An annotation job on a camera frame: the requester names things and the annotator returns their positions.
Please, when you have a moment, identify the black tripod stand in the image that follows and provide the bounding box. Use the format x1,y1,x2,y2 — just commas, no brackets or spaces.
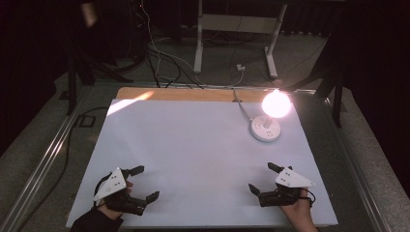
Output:
284,28,346,129
65,44,135,117

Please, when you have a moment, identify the white floor cable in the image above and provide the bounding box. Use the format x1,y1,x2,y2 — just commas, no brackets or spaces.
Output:
139,0,246,89

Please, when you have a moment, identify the grey lamp cable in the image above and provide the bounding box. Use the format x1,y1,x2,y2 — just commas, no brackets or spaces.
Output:
232,89,255,123

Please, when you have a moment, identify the white board sheet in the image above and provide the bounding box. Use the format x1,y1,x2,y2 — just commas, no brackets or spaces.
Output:
65,98,339,229

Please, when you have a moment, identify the aluminium floor rail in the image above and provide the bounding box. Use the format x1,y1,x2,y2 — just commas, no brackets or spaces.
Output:
0,86,94,232
323,96,393,232

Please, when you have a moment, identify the long black floor cable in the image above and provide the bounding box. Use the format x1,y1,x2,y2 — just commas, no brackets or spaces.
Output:
18,105,110,232

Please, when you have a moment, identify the black rectangular floor frame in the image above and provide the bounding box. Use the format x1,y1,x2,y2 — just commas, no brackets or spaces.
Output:
73,114,97,129

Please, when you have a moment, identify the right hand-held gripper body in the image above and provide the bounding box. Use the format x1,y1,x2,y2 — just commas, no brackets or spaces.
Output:
258,166,316,208

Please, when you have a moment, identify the person's right hand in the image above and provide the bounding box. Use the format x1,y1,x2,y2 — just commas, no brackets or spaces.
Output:
278,188,320,232

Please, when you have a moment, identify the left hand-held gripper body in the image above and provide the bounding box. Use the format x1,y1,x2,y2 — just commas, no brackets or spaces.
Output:
93,166,148,217

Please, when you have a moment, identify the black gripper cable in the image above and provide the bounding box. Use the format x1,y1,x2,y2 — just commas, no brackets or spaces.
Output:
298,188,317,209
92,173,114,208

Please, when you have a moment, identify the white metal stand frame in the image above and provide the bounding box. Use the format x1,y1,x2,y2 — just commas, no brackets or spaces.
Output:
192,0,289,79

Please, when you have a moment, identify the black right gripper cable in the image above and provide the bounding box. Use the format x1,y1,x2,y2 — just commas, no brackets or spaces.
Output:
298,188,317,209

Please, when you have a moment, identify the white globe desk lamp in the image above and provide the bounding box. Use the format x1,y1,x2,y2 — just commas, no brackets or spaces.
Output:
249,88,293,143

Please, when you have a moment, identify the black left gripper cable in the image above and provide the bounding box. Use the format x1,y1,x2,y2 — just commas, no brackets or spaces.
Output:
92,173,114,208

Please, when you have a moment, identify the black floor cable bundle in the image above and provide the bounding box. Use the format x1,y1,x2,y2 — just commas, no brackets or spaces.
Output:
145,46,205,90

